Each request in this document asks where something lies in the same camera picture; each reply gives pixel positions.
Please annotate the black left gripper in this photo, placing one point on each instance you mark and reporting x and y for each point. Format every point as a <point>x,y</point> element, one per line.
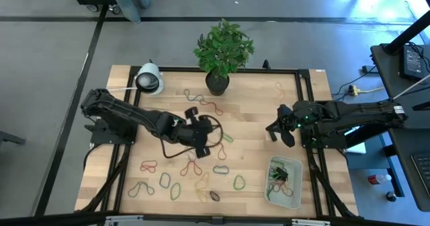
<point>198,132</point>

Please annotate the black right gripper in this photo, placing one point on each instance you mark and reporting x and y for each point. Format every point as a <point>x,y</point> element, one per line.
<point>300,118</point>

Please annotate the black power adapter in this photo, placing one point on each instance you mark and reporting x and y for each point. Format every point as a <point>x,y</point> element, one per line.
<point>411,63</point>

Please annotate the small black round object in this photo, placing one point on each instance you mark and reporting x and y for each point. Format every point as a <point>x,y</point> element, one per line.
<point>391,196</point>

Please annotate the green rubber band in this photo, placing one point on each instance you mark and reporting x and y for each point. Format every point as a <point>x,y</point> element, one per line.
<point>171,192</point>
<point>227,137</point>
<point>270,193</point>
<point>234,183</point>

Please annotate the yellow rubber band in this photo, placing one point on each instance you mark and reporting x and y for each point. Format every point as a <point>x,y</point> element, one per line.
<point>205,175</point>
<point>201,196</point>
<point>279,91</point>

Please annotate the blue rubber band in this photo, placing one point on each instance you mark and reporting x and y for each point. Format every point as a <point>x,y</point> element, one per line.
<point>220,166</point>
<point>141,182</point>
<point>160,182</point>
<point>193,100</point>

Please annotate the black plant pot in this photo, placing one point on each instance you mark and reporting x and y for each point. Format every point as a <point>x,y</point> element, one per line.
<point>216,86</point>

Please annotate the black rig crossbeam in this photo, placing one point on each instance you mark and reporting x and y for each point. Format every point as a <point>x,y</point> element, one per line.
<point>215,220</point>

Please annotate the black keyboard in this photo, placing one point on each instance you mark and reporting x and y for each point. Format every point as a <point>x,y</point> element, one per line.
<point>423,172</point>

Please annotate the clear plastic bin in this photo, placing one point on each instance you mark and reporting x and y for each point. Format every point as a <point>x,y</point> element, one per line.
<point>295,175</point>

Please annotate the person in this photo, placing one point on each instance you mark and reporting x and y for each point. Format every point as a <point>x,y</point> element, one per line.
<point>126,0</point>

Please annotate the white spotlight lamp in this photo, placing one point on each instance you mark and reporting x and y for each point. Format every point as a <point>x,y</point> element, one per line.
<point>149,79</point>

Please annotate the green leafy plant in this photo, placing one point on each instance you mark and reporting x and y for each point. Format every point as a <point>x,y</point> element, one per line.
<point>223,49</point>

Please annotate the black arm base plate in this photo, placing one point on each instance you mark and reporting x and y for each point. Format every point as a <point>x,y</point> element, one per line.
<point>336,144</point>
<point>107,137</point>

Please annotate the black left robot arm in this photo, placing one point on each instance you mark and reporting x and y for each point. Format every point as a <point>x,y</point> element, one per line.
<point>127,113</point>

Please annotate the white box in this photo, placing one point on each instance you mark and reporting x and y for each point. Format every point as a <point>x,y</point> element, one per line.
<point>356,148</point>

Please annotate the red-label plastic bottle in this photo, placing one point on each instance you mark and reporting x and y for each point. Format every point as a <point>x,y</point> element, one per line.
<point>379,179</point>

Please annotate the black wide rubber band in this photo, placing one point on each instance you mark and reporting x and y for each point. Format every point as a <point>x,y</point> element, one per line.
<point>211,194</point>

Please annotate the rubber bands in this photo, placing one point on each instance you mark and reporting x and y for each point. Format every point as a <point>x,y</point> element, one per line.
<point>287,189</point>

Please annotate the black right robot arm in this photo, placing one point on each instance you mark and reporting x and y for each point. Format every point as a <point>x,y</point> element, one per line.
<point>363,115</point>

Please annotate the grey metal leg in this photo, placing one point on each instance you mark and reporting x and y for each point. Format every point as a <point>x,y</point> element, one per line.
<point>10,138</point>

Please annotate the black diagonal beam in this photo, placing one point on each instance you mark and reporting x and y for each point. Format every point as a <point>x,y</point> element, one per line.
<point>408,34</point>

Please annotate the black desk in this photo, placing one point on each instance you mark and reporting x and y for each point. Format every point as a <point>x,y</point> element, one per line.
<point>406,95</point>

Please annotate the red rubber band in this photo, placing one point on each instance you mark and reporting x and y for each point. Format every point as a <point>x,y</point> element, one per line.
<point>221,158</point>
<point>148,167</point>
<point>191,161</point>
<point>211,104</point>

